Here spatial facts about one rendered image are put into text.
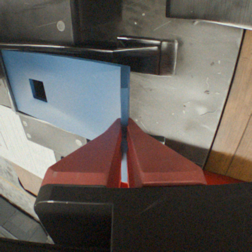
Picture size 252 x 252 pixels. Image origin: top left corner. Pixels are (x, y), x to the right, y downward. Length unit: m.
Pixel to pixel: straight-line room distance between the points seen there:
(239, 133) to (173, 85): 0.09
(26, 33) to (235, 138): 0.24
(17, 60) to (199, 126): 0.21
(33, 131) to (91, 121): 0.11
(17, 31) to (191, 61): 0.17
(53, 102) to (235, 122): 0.19
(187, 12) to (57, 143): 0.19
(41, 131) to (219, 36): 0.21
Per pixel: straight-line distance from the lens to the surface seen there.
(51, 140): 0.24
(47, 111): 0.20
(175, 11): 0.19
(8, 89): 0.23
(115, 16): 0.21
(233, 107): 0.23
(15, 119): 0.46
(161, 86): 0.23
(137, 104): 0.25
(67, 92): 0.16
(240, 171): 0.29
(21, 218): 5.45
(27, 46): 0.18
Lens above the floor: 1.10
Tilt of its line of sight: 47 degrees down
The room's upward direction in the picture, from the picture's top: 142 degrees counter-clockwise
